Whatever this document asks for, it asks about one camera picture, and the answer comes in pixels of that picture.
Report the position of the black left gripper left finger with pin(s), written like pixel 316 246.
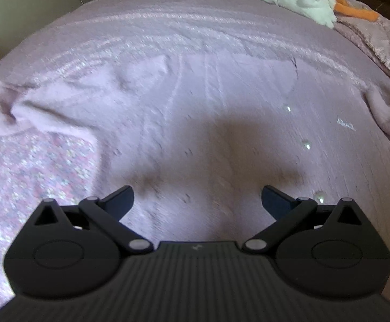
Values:
pixel 68 251

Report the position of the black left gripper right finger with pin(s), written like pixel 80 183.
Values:
pixel 326 251

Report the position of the pink knitted cardigan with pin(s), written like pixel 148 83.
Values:
pixel 197 136

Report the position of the pink floral sheet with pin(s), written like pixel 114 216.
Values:
pixel 35 166

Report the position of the pink quilted blanket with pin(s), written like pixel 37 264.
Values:
pixel 376 35

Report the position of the pink bedspread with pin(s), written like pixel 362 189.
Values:
pixel 121 32

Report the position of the white plush toy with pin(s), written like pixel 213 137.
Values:
pixel 319 11

